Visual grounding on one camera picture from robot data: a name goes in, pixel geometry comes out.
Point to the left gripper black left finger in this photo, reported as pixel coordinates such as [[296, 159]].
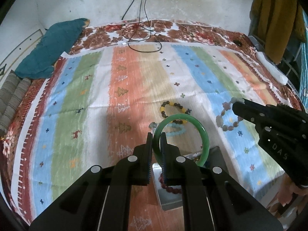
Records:
[[100, 198]]

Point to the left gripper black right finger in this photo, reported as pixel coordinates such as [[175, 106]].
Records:
[[211, 198]]

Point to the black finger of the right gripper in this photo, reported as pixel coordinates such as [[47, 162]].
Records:
[[256, 113]]

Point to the white long object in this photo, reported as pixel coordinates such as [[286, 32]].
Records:
[[271, 68]]

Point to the blue patterned garment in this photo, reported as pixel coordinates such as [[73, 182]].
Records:
[[303, 57]]

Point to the small black object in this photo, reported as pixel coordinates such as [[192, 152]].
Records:
[[238, 43]]

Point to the striped colourful cloth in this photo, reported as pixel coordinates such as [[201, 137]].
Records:
[[99, 105]]

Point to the mustard yellow garment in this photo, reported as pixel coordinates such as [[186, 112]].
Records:
[[276, 21]]

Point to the grey striped pillow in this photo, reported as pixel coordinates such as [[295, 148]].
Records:
[[12, 92]]

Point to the floral red brown bedsheet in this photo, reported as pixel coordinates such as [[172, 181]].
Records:
[[131, 34]]

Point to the teal blanket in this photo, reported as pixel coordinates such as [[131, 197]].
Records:
[[59, 38]]

